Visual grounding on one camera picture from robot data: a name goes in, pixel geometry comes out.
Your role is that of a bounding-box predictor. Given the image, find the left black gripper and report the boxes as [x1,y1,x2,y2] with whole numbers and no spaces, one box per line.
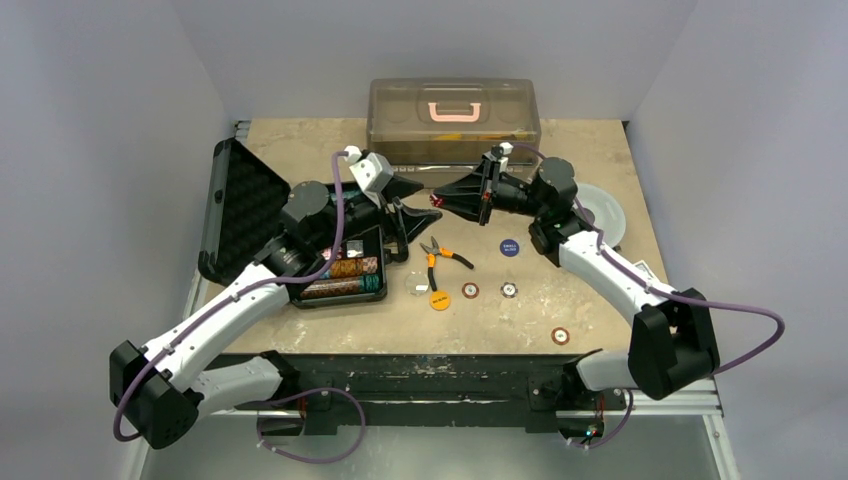
[312,175,440,252]

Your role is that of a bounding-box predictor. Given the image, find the clear acrylic dealer button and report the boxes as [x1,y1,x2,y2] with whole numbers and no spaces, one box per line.
[404,272,430,296]

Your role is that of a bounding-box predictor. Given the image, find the blue playing card deck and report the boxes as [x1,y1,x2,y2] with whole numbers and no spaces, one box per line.
[634,260,654,276]

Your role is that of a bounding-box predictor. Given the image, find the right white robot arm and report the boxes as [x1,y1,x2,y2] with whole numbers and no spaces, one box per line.
[431,157,720,407]

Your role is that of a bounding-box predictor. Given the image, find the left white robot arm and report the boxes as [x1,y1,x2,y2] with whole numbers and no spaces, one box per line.
[109,181,442,449]

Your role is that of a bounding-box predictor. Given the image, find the orange black pliers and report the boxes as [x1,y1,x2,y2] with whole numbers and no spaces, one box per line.
[419,236,476,293]

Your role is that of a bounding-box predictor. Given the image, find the blue small blind button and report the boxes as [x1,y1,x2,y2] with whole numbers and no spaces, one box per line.
[499,239,520,258]

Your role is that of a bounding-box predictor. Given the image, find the translucent brown storage box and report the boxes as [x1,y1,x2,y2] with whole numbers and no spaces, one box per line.
[366,77,542,188]

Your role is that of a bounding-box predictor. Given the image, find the bottom chip row brown green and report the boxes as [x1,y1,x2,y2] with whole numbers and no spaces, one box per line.
[300,274,382,299]

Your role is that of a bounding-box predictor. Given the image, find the red poker chip left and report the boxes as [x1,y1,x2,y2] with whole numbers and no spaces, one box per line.
[462,282,480,299]

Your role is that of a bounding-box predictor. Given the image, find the red poker chip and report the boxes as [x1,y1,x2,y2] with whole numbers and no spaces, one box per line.
[551,327,570,345]
[462,282,480,299]

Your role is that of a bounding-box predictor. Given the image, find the grey poker chip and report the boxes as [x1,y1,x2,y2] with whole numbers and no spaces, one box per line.
[500,282,518,298]

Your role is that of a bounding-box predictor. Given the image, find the orange big blind button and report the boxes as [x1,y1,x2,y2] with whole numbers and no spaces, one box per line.
[429,290,451,311]

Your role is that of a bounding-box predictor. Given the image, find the white filament spool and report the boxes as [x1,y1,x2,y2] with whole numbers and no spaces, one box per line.
[573,183,627,248]

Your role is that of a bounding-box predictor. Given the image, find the black poker chip case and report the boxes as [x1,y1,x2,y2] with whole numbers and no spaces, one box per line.
[198,138,410,309]

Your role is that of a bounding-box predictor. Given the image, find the red poker chip front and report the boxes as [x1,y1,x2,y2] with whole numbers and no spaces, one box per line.
[551,327,570,345]

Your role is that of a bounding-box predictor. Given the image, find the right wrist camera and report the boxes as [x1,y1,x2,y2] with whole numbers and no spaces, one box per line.
[485,142,514,174]

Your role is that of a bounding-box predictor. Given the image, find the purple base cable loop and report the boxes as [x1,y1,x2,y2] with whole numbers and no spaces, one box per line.
[256,384,370,465]

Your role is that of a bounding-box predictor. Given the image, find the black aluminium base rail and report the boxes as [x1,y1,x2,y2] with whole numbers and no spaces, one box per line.
[205,351,722,438]

